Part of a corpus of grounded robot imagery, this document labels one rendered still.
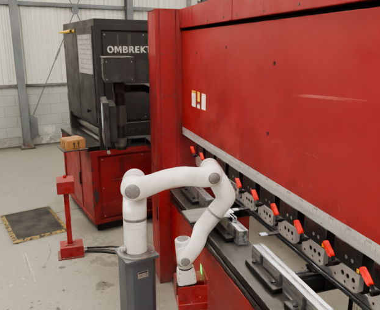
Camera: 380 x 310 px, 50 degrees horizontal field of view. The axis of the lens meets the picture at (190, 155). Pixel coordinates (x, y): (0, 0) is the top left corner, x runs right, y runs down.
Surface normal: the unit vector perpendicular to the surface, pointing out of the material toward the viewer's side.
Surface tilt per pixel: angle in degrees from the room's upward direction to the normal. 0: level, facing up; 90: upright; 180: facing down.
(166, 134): 90
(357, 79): 90
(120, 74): 90
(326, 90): 90
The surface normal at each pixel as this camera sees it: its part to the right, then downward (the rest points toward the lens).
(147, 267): 0.50, 0.22
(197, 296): 0.17, 0.25
